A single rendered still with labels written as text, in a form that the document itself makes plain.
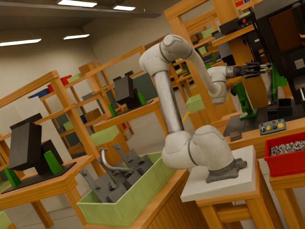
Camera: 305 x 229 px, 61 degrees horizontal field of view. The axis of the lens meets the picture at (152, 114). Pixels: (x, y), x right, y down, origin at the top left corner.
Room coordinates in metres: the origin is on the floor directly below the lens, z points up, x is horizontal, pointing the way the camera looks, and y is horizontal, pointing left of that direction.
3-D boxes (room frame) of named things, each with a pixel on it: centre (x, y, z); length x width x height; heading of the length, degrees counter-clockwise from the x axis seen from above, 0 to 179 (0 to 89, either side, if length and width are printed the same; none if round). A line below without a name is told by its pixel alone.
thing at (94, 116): (7.52, 1.92, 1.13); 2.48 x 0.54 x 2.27; 65
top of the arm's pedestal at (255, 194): (1.33, -0.23, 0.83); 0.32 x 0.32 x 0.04; 62
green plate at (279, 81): (1.68, -0.87, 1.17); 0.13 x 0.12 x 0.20; 59
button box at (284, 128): (1.54, -0.65, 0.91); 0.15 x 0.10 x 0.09; 59
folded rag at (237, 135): (1.68, -0.45, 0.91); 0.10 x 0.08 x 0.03; 159
